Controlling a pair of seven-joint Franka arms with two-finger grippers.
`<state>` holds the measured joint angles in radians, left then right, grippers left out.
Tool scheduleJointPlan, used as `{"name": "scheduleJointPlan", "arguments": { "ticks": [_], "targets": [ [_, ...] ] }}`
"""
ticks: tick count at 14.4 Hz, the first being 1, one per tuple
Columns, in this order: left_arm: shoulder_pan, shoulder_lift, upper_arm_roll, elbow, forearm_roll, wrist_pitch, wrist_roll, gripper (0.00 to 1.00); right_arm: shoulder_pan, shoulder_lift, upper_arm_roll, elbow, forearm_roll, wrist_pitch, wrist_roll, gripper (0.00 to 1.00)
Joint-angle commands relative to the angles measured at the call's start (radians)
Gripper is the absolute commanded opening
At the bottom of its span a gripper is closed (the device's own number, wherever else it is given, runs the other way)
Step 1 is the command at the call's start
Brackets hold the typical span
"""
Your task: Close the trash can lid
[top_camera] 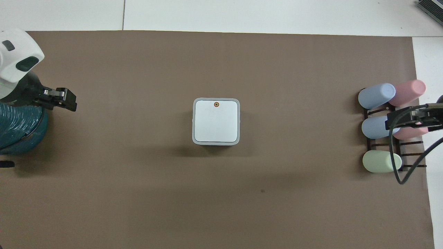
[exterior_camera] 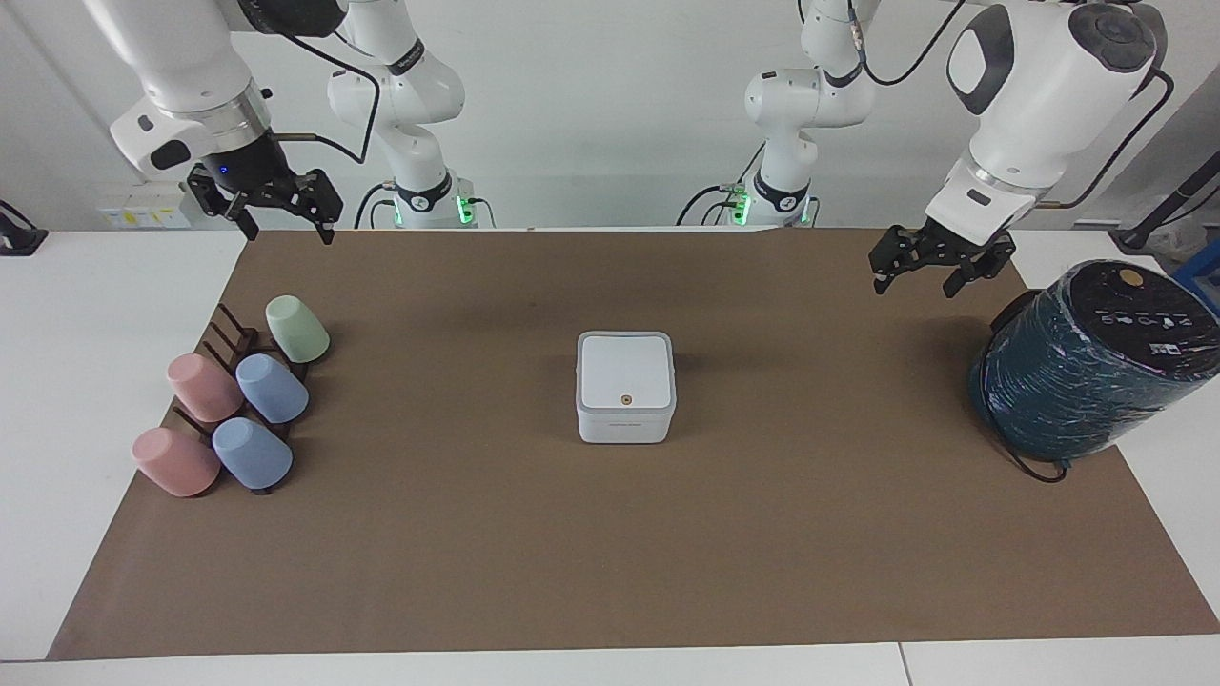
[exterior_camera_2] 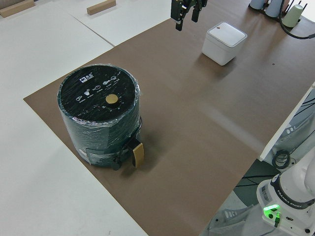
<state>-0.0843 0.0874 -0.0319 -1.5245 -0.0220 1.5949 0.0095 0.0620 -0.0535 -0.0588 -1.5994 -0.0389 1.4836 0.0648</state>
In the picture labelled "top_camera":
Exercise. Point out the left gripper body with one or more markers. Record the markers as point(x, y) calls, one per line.
point(30, 89)

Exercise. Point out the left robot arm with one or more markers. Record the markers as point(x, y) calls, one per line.
point(16, 52)

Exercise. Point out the white square trash can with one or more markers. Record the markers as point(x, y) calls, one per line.
point(216, 121)

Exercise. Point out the black stand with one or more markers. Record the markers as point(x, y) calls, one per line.
point(6, 164)

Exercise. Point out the light blue cup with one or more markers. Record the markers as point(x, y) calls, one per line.
point(374, 127)
point(376, 95)

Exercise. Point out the light green cup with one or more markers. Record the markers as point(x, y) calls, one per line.
point(380, 161)

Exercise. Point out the pink cup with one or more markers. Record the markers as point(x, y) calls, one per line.
point(409, 91)
point(412, 133)

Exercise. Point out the dark brown cup rack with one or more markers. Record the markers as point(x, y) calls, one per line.
point(410, 143)

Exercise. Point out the grey keyboard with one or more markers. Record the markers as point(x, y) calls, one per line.
point(432, 7)

